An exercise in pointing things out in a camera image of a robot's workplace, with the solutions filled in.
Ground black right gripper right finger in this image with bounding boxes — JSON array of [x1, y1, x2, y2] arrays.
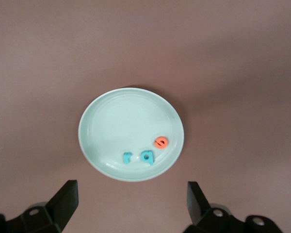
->
[[184, 181, 283, 233]]

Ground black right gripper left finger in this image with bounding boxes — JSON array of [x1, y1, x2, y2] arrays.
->
[[0, 180, 78, 233]]

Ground teal foam letter b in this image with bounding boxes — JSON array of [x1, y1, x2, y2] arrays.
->
[[140, 150, 156, 166]]

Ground orange foam letter e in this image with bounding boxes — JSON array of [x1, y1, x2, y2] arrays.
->
[[154, 136, 169, 150]]

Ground pale green plate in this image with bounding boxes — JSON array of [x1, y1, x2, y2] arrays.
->
[[78, 87, 185, 182]]

